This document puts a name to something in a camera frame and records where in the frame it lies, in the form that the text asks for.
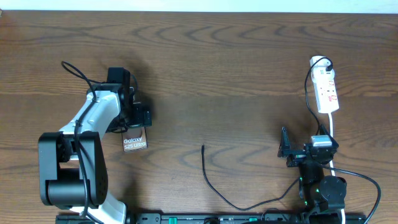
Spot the Galaxy S25 Ultra smartphone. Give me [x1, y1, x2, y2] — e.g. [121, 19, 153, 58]
[122, 127, 148, 152]

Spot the black charger cable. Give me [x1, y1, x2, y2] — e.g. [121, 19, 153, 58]
[201, 56, 334, 212]

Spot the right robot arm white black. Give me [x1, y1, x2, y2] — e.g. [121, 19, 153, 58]
[277, 126, 347, 223]

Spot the white power strip cord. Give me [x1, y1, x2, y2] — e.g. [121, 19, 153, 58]
[328, 112, 346, 224]

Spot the white power strip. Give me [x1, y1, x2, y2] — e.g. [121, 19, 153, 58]
[310, 55, 339, 114]

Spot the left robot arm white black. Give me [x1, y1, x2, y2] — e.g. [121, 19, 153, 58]
[38, 83, 151, 223]

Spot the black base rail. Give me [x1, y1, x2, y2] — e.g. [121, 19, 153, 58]
[55, 211, 366, 224]

